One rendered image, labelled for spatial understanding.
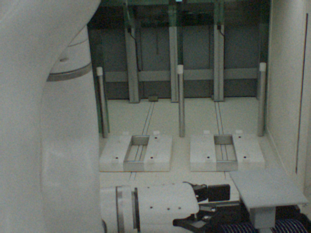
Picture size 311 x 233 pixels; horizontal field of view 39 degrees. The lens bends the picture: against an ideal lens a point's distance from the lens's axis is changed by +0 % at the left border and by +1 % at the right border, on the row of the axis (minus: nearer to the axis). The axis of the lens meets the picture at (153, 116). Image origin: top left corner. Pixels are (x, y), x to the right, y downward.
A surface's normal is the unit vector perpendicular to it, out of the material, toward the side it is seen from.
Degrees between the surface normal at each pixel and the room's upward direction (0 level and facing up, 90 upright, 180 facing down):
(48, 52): 116
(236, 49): 90
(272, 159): 0
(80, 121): 95
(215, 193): 89
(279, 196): 0
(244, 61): 90
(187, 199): 7
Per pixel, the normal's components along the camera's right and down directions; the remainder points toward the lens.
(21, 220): 0.82, -0.34
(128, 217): 0.07, 0.08
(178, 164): -0.05, -0.94
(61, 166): -0.04, -0.38
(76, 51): 0.73, 0.25
